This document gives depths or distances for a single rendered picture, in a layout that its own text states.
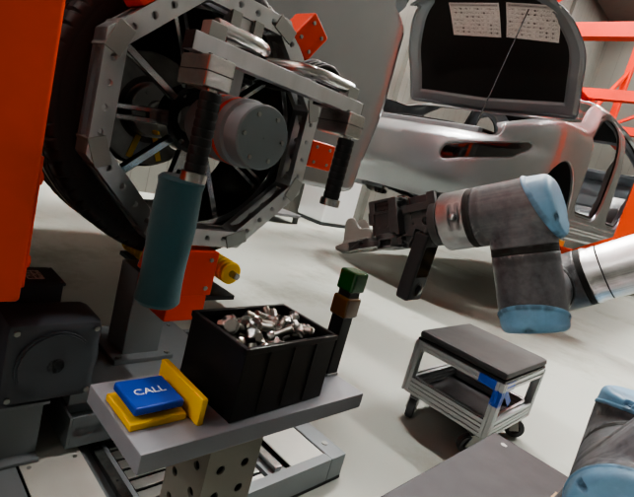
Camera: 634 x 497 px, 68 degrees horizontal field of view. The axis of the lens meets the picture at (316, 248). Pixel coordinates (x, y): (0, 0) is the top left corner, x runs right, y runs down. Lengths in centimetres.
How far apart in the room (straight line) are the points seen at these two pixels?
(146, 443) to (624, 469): 56
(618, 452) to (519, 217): 31
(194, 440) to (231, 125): 56
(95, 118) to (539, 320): 80
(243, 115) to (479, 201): 47
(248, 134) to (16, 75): 39
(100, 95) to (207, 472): 66
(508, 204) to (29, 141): 66
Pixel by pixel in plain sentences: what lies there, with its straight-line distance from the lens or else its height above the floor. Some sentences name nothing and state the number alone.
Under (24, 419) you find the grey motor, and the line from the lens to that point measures 119.
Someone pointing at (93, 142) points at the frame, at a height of 76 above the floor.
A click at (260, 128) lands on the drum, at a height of 87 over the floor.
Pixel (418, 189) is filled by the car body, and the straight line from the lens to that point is 356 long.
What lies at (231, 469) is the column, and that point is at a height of 34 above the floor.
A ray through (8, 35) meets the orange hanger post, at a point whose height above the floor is 89.
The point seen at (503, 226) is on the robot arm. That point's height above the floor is 82.
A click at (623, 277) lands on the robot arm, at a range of 81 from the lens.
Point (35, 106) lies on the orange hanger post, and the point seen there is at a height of 81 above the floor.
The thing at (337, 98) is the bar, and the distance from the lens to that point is 102.
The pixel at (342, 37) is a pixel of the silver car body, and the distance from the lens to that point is 180.
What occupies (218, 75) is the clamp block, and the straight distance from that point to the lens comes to 80.
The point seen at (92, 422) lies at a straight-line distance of 123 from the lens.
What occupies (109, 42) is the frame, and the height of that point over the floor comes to 94.
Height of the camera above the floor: 83
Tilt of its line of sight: 10 degrees down
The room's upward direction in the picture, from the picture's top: 15 degrees clockwise
